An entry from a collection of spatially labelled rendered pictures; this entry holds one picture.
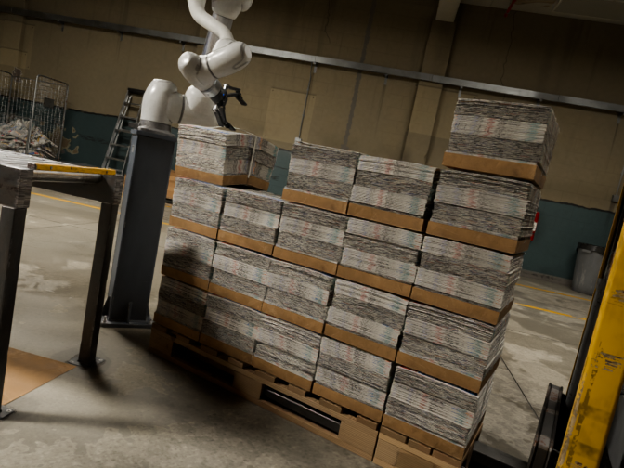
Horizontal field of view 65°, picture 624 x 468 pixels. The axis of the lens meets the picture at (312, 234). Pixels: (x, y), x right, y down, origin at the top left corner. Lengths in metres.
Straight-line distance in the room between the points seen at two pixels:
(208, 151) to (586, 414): 1.66
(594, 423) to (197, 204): 1.63
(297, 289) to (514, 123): 0.95
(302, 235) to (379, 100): 7.01
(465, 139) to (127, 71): 9.00
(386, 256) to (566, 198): 7.43
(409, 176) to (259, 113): 7.51
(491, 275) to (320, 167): 0.72
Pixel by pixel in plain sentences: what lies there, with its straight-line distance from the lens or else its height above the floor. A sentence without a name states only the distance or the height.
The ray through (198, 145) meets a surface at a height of 0.98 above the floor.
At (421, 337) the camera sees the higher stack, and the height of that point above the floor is 0.49.
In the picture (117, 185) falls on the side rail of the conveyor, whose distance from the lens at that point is 2.11.
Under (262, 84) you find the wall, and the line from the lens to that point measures 9.18.
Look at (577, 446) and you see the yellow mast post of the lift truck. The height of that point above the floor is 0.41.
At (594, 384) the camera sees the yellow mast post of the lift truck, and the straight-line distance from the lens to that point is 1.48.
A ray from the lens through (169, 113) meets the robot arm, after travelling 2.63.
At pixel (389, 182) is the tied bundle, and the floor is 0.98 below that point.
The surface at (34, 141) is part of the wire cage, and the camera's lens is 9.85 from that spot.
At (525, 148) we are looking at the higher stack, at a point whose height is 1.16.
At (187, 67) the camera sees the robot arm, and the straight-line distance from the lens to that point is 2.10.
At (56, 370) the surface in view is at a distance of 2.24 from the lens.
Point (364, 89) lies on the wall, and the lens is 8.84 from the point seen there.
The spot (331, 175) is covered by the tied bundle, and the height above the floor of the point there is 0.97.
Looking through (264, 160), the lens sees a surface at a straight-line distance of 2.35.
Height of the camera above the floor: 0.95
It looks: 7 degrees down
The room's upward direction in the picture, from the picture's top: 11 degrees clockwise
